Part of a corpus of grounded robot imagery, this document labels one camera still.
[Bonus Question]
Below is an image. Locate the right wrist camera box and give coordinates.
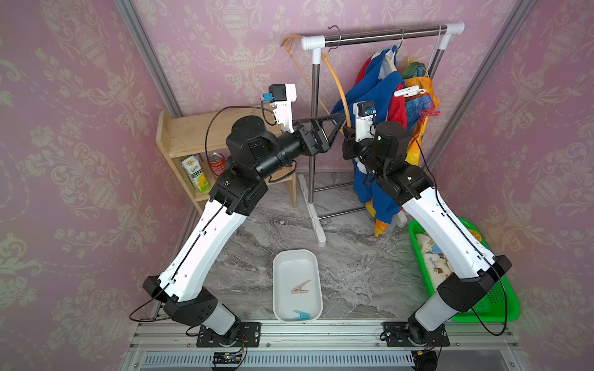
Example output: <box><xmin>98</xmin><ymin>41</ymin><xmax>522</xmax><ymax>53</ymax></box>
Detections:
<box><xmin>353</xmin><ymin>100</ymin><xmax>377</xmax><ymax>142</ymax></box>

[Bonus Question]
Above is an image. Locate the wooden clothes hanger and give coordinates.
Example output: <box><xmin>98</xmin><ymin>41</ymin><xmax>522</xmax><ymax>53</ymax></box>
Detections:
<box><xmin>281</xmin><ymin>35</ymin><xmax>352</xmax><ymax>127</ymax></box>

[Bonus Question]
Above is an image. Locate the green white juice carton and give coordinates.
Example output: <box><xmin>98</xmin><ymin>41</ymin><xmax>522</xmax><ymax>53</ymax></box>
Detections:
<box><xmin>181</xmin><ymin>155</ymin><xmax>210</xmax><ymax>193</ymax></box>

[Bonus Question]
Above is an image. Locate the red clothespin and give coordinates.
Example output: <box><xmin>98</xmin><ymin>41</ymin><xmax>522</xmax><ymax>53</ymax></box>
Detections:
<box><xmin>419</xmin><ymin>108</ymin><xmax>441</xmax><ymax>117</ymax></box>

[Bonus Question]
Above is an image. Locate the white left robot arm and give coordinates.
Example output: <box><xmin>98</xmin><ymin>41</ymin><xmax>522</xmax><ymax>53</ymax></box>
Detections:
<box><xmin>143</xmin><ymin>114</ymin><xmax>346</xmax><ymax>342</ymax></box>

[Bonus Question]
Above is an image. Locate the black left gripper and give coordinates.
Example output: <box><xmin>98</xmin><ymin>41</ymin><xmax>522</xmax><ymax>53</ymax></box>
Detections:
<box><xmin>252</xmin><ymin>113</ymin><xmax>343</xmax><ymax>182</ymax></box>

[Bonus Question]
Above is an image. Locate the red soda can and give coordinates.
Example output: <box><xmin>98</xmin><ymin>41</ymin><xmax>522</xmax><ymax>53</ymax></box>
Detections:
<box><xmin>208</xmin><ymin>152</ymin><xmax>226</xmax><ymax>176</ymax></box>

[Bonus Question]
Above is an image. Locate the blue clothespin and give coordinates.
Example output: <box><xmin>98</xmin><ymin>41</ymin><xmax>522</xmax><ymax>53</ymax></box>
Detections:
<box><xmin>292</xmin><ymin>310</ymin><xmax>312</xmax><ymax>322</ymax></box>

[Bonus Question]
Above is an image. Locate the wooden two-tier shelf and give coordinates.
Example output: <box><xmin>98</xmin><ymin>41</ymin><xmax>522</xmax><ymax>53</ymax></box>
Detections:
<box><xmin>155</xmin><ymin>108</ymin><xmax>298</xmax><ymax>219</ymax></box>

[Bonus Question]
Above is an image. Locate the white plastic tray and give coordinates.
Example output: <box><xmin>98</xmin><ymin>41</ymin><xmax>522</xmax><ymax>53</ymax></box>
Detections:
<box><xmin>273</xmin><ymin>249</ymin><xmax>323</xmax><ymax>323</ymax></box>

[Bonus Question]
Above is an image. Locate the white clothespin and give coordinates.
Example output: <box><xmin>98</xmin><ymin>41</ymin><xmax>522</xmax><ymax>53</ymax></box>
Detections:
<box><xmin>394</xmin><ymin>85</ymin><xmax>426</xmax><ymax>98</ymax></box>

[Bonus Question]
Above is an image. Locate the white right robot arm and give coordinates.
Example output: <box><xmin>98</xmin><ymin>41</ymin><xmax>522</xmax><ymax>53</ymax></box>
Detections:
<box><xmin>343</xmin><ymin>122</ymin><xmax>511</xmax><ymax>346</ymax></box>

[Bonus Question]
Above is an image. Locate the blue red white jacket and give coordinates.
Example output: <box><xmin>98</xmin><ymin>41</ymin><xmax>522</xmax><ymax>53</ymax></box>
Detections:
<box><xmin>345</xmin><ymin>46</ymin><xmax>408</xmax><ymax>224</ymax></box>

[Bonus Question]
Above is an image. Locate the small circuit board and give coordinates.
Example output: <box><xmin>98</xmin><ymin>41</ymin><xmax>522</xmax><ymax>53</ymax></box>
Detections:
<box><xmin>212</xmin><ymin>352</ymin><xmax>244</xmax><ymax>366</ymax></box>

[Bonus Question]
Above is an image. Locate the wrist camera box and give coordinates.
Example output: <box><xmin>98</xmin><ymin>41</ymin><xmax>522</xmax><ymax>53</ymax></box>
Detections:
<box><xmin>261</xmin><ymin>83</ymin><xmax>297</xmax><ymax>134</ymax></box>
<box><xmin>353</xmin><ymin>100</ymin><xmax>377</xmax><ymax>142</ymax></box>

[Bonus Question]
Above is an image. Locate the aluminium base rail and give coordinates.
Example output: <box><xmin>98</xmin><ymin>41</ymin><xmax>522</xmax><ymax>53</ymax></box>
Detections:
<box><xmin>121</xmin><ymin>319</ymin><xmax>530</xmax><ymax>370</ymax></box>

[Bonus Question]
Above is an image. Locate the green plastic basket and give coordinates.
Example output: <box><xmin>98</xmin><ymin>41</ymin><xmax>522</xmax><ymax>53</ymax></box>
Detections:
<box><xmin>408</xmin><ymin>220</ymin><xmax>521</xmax><ymax>323</ymax></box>

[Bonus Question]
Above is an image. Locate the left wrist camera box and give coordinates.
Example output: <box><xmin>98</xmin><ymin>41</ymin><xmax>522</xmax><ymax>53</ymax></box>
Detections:
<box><xmin>261</xmin><ymin>83</ymin><xmax>297</xmax><ymax>134</ymax></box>

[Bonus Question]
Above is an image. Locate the rainbow striped jacket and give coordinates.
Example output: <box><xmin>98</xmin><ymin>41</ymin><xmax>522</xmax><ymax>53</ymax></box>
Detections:
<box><xmin>365</xmin><ymin>60</ymin><xmax>440</xmax><ymax>237</ymax></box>

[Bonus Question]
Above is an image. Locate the metal clothes rack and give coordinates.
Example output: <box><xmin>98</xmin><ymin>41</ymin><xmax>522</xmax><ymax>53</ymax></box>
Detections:
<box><xmin>296</xmin><ymin>22</ymin><xmax>467</xmax><ymax>247</ymax></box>

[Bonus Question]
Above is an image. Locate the yellow dinosaur print jacket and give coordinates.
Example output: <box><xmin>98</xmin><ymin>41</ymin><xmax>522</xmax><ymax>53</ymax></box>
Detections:
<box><xmin>414</xmin><ymin>233</ymin><xmax>453</xmax><ymax>290</ymax></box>

